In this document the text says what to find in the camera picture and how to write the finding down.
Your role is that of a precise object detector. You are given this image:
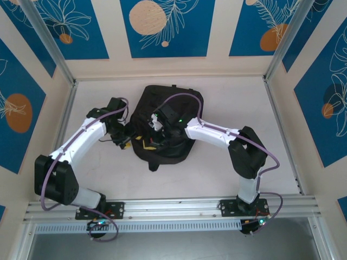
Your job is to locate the aluminium frame rail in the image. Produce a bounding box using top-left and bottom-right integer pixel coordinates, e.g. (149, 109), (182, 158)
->
(23, 196), (323, 224)

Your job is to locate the blue poster white flower outline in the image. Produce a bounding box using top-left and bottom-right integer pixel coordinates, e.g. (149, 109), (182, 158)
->
(27, 0), (110, 60)

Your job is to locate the aluminium corner post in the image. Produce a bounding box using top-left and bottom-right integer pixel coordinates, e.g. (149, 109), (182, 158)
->
(20, 0), (76, 85)
(265, 0), (311, 82)

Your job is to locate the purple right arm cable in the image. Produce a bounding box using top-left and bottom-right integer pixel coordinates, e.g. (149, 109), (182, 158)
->
(154, 92), (284, 236)

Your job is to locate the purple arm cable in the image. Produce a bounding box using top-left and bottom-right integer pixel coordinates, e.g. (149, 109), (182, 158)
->
(154, 92), (284, 236)
(40, 97), (130, 243)

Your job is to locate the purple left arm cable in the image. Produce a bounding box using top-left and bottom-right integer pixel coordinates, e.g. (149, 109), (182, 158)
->
(40, 97), (130, 243)

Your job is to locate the blue floral wall poster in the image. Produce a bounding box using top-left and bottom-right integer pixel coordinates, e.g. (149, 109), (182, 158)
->
(281, 0), (347, 73)
(0, 5), (57, 79)

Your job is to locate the blue poster orange circle flower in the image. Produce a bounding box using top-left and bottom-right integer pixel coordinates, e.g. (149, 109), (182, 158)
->
(294, 24), (347, 168)
(0, 37), (47, 174)

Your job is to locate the black backpack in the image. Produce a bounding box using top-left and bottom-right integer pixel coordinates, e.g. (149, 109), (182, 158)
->
(129, 84), (204, 172)

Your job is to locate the blue poster fern orange circle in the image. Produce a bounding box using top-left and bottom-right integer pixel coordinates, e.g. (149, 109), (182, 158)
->
(229, 0), (302, 57)

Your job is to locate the blue poster large peach circle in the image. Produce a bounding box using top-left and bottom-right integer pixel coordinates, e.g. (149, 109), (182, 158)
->
(120, 0), (216, 59)

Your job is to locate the aluminium side rail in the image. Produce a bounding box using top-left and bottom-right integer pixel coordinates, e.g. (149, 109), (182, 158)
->
(40, 81), (79, 201)
(264, 77), (303, 194)

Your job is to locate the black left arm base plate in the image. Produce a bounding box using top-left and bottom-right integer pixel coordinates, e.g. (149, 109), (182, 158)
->
(75, 200), (125, 220)

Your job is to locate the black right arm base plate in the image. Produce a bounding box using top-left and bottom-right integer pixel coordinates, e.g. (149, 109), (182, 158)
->
(218, 198), (269, 217)

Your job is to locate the white slotted cable duct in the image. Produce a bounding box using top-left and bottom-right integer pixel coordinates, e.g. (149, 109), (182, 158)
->
(34, 219), (243, 234)

